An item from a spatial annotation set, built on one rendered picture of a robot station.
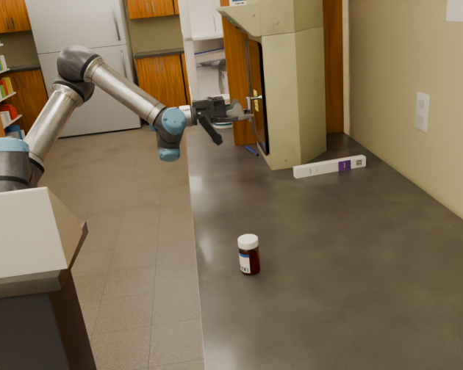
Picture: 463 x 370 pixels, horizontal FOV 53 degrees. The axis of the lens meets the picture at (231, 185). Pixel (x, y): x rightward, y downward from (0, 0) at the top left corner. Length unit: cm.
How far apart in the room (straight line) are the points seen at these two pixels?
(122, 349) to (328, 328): 167
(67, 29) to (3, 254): 548
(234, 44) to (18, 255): 117
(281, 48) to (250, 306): 93
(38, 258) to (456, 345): 94
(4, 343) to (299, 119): 115
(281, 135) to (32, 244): 90
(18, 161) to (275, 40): 88
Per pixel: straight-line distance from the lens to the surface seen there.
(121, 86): 153
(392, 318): 96
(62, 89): 167
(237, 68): 198
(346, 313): 97
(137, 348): 246
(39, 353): 148
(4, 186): 136
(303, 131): 171
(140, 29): 716
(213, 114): 164
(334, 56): 206
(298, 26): 165
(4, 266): 130
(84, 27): 657
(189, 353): 235
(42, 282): 126
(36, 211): 121
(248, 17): 159
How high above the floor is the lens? 152
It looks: 21 degrees down
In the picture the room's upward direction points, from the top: 6 degrees counter-clockwise
